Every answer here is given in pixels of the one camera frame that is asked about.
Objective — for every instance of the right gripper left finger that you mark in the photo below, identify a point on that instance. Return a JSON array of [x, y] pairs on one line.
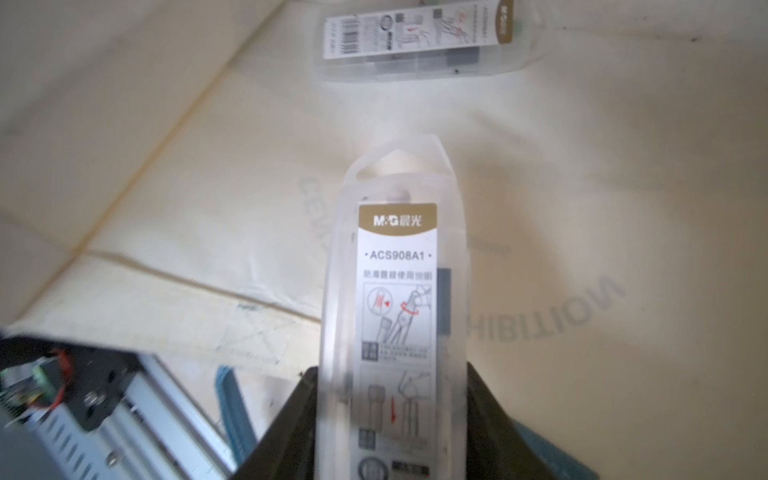
[[287, 450]]

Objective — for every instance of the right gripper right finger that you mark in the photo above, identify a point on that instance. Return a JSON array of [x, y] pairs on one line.
[[495, 449]]

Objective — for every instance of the cream canvas tote bag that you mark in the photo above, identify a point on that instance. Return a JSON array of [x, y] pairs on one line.
[[170, 169]]

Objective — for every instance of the compass set case in bag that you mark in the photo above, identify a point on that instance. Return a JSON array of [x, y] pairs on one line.
[[409, 40]]

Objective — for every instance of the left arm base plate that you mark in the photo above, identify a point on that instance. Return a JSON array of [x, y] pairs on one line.
[[41, 376]]

